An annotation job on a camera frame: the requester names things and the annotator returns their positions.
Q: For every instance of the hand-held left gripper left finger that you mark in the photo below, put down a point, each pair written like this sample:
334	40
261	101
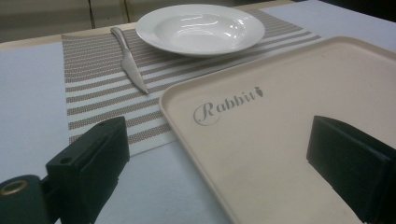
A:
93	161

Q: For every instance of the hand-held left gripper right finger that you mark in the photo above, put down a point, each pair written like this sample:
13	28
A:
351	168

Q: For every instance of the striped woven placemat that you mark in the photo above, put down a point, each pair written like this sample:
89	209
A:
102	90

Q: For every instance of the beige plastic tray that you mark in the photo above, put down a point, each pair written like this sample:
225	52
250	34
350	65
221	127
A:
280	130

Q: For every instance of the silver table knife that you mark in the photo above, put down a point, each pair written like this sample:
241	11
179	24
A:
130	62

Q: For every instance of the white deep plate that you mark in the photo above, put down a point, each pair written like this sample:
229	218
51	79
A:
200	29

